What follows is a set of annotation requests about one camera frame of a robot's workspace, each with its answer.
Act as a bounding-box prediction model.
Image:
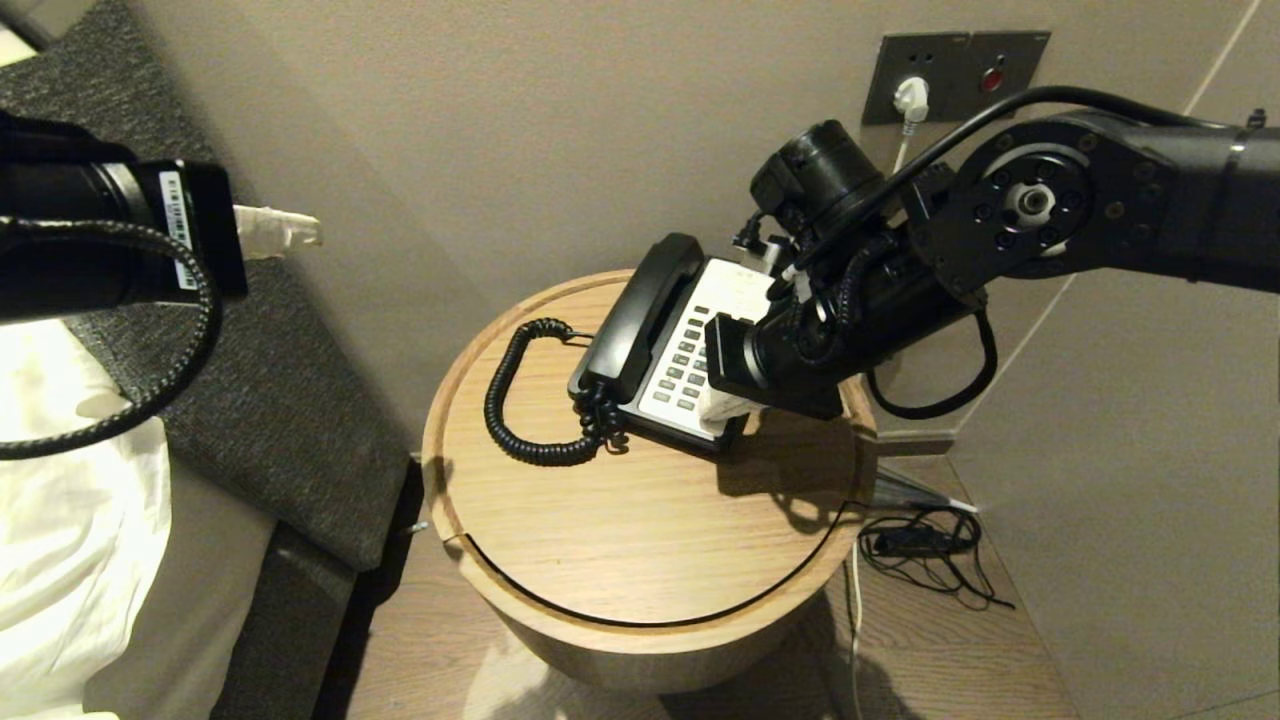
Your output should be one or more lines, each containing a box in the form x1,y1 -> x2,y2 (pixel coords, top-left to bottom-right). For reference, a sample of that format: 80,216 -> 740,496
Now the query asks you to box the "white bed pillow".
0,320 -> 173,720

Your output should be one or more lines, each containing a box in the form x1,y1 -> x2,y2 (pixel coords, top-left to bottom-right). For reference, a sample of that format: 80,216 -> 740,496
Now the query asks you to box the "dark grey bed frame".
210,520 -> 361,720

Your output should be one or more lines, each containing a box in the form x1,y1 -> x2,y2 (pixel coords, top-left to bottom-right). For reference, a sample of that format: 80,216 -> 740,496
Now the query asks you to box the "grey wall socket panel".
862,30 -> 1049,126

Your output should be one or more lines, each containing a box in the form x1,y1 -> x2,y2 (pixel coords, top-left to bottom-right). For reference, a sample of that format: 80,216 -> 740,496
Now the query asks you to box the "braided black left arm cable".
0,218 -> 223,461

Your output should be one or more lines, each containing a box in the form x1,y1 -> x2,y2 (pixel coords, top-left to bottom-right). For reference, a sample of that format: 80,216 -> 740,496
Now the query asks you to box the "round wooden side table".
420,268 -> 879,696

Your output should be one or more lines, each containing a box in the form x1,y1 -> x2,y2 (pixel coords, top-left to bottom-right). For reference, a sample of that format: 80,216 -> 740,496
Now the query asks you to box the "white power cable with plug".
845,77 -> 929,720

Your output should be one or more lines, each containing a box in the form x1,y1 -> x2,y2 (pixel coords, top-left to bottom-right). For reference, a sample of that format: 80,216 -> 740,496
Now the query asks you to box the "black telephone handset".
568,232 -> 706,406

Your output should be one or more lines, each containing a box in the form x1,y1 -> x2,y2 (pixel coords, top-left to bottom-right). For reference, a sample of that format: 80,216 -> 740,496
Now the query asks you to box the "transparent folded umbrella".
872,465 -> 979,514

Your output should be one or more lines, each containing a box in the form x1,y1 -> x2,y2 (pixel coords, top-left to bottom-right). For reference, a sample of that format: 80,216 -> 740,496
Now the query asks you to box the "black and white desk telephone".
575,255 -> 791,459

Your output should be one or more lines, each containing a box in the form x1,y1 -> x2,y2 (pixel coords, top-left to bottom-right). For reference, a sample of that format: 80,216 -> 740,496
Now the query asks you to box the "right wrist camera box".
735,225 -> 806,293

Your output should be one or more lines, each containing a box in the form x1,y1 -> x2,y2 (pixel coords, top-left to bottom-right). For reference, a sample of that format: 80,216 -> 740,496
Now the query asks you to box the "black cable bundle with adapter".
858,506 -> 1016,611

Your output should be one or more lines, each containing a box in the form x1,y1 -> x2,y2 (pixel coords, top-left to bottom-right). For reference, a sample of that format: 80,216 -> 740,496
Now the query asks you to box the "grey upholstered headboard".
0,0 -> 416,573

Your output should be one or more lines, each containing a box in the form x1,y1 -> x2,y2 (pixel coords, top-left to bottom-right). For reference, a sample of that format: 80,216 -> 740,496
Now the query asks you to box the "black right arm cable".
790,85 -> 1233,421

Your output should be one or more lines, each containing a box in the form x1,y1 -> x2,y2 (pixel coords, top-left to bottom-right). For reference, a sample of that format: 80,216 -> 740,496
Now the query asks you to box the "black coiled phone cord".
484,318 -> 633,468

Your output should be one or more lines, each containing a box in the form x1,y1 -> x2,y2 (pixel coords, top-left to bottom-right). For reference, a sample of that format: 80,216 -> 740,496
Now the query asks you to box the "beige mattress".
85,460 -> 281,720

